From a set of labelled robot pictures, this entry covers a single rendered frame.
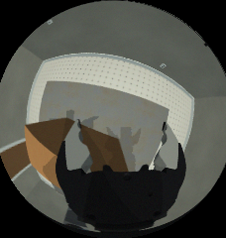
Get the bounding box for brown wooden chest of drawers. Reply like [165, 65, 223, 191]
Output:
[25, 118, 128, 189]

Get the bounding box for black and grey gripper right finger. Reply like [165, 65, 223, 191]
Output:
[154, 122, 186, 200]

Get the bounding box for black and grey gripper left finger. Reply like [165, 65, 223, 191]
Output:
[56, 119, 93, 204]

